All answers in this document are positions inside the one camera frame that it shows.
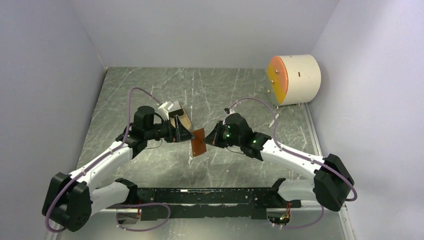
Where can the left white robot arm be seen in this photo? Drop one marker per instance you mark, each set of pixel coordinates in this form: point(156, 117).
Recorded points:
point(72, 198)

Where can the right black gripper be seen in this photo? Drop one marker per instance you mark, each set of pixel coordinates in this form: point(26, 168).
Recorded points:
point(213, 138)

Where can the cream cylindrical cabinet orange door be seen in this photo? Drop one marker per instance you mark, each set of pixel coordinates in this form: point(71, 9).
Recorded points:
point(292, 79)

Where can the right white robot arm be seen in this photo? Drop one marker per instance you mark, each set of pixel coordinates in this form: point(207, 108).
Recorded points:
point(266, 149)

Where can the white pen on table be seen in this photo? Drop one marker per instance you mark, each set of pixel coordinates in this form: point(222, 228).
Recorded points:
point(274, 120)

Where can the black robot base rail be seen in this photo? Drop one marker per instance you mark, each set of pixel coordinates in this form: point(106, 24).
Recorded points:
point(195, 203)

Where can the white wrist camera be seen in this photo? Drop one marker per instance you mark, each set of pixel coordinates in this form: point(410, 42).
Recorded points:
point(165, 108)
point(228, 112)

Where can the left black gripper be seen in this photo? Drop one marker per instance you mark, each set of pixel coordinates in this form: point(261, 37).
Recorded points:
point(182, 133)

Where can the black card divider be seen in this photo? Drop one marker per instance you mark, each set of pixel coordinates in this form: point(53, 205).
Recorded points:
point(175, 111)

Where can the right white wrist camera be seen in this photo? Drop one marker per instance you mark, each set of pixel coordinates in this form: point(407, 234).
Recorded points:
point(228, 112)

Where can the beige oval card tray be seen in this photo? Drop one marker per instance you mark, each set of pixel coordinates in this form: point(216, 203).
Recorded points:
point(184, 118)

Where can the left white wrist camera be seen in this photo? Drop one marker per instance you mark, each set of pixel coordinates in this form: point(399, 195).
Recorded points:
point(165, 108)

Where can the brown leather card holder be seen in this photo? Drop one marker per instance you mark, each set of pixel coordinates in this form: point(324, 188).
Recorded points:
point(198, 145)

